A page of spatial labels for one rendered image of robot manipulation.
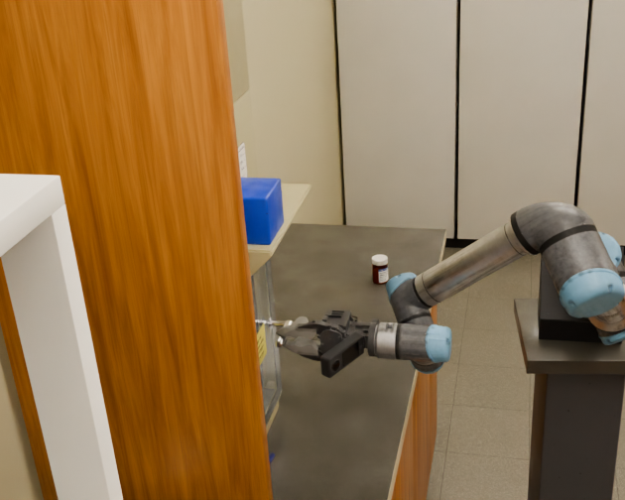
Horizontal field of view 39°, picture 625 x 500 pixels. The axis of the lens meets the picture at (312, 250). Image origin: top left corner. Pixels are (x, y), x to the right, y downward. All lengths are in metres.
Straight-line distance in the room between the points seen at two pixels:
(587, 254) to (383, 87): 3.04
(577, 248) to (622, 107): 2.96
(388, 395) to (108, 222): 0.90
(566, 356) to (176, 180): 1.22
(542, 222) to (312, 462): 0.70
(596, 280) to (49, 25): 1.05
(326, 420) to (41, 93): 1.01
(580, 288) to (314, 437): 0.69
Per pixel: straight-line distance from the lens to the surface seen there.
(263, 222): 1.55
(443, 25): 4.55
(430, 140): 4.72
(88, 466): 0.70
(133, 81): 1.42
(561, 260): 1.74
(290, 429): 2.05
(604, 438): 2.53
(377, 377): 2.20
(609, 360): 2.32
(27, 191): 0.58
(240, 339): 1.55
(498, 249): 1.83
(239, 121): 1.72
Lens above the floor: 2.18
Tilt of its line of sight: 26 degrees down
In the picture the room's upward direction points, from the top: 4 degrees counter-clockwise
